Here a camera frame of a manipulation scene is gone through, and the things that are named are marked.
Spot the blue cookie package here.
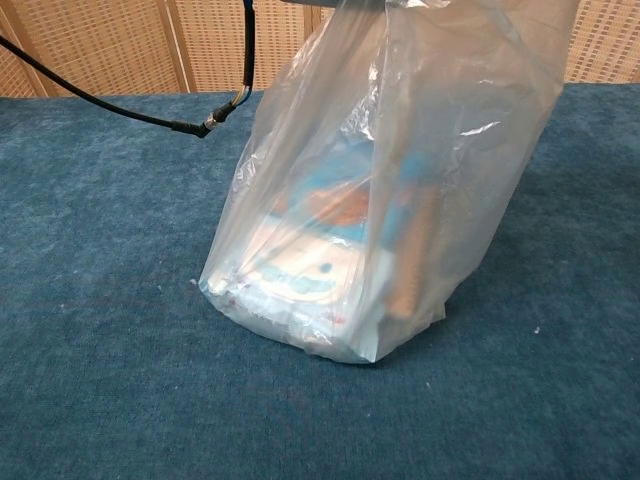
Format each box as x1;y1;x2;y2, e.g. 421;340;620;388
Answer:
267;139;444;251

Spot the white tissue pack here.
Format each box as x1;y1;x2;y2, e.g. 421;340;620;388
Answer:
207;219;396;351

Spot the brown snack box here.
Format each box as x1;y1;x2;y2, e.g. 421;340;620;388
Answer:
392;184;434;319

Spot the clear plastic shopping bag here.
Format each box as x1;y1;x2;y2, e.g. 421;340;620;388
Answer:
198;0;566;365

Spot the woven bamboo screen panel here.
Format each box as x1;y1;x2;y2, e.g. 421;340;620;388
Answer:
504;0;640;85
167;0;321;94
0;0;49;99
0;0;194;97

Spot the blue velvet table cloth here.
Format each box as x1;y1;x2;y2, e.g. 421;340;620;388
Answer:
0;82;640;480

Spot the black cable with metal connector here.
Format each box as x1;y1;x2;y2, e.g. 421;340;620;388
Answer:
0;0;256;141

